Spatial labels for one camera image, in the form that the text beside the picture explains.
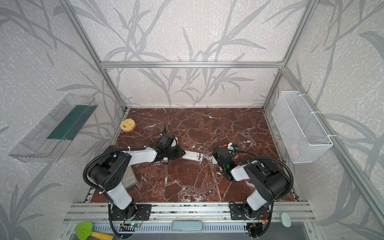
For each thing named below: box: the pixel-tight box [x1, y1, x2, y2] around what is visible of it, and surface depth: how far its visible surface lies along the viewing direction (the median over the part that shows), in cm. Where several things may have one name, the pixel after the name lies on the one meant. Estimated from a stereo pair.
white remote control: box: [182, 150, 204, 162], surface depth 94 cm
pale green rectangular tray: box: [171, 220, 204, 232], surface depth 68 cm
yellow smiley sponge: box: [120, 118, 136, 133], surface depth 108 cm
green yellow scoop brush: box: [75, 221, 114, 240], surface depth 68 cm
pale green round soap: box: [280, 212, 292, 228], surface depth 72 cm
